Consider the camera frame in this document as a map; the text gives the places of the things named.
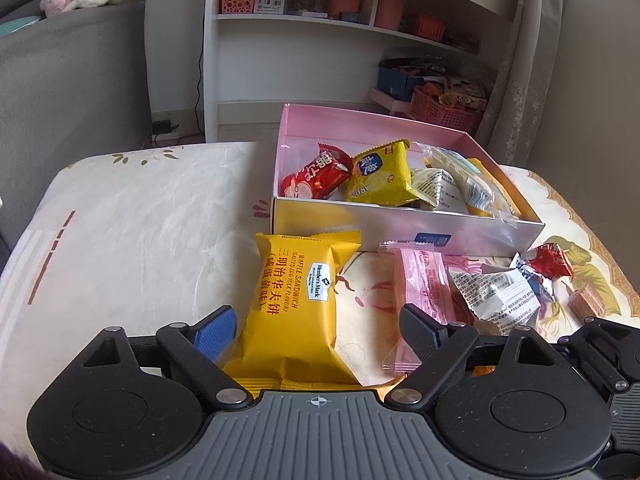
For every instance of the yellow cracker packet blue label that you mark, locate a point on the yellow cracker packet blue label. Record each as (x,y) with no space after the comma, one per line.
(380,175)

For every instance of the small red basket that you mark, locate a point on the small red basket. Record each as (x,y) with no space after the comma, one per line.
(429,27)

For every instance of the caramel cube candy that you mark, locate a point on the caramel cube candy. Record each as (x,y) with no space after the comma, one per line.
(585,302)

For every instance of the plain yellow snack packet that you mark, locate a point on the plain yellow snack packet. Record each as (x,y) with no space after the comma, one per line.
(505,192)

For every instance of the red candy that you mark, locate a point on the red candy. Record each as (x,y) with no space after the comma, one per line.
(552,260)

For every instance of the white pink step stool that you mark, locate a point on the white pink step stool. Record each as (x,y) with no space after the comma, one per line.
(387,102)

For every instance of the pale floral curtain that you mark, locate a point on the pale floral curtain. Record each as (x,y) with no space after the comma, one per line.
(530,60)

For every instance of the pink lattice basket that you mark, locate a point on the pink lattice basket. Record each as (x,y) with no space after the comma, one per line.
(239,1)

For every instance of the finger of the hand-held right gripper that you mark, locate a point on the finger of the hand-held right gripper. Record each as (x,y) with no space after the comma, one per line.
(607,355)

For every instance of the white monkey print packet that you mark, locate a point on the white monkey print packet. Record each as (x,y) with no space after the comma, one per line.
(437,187)

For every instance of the printed toy box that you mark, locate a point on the printed toy box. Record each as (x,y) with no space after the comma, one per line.
(465,95)

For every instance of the pink snack packet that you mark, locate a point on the pink snack packet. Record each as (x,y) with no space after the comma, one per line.
(425,280)

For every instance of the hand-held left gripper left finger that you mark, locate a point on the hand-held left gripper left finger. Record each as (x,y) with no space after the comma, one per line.
(215,334)

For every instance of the clear blue white biscuit packet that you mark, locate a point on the clear blue white biscuit packet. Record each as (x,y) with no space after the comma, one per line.
(470,180)

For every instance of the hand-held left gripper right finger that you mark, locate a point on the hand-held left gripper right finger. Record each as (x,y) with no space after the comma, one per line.
(425,335)

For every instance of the black power adapter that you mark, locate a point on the black power adapter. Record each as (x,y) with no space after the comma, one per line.
(164,129)

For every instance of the red snack packet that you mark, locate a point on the red snack packet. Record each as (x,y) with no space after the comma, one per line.
(312,175)

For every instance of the large pink plastic basket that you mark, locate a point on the large pink plastic basket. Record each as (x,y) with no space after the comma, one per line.
(440,115)

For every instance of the large yellow waffle packet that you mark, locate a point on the large yellow waffle packet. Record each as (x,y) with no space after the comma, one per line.
(290,310)

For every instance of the grey sofa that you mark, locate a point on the grey sofa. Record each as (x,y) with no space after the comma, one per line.
(75,85)

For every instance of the white labelled box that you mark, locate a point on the white labelled box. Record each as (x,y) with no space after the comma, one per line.
(269,6)

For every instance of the orange pen cup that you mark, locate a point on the orange pen cup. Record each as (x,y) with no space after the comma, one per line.
(345,1)

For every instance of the white shelf unit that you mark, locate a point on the white shelf unit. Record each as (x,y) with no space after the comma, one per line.
(300,60)

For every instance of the teal white pillow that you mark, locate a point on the teal white pillow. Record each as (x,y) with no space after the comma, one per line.
(17,25)

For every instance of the pink cardboard box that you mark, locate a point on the pink cardboard box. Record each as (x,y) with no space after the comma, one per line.
(350,220)

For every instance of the white text packet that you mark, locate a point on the white text packet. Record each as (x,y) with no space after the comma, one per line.
(495,295)

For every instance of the blue storage box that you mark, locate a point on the blue storage box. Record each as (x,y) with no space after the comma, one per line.
(395,85)

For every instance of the plain orange cup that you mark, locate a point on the plain orange cup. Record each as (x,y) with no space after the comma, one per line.
(390,10)

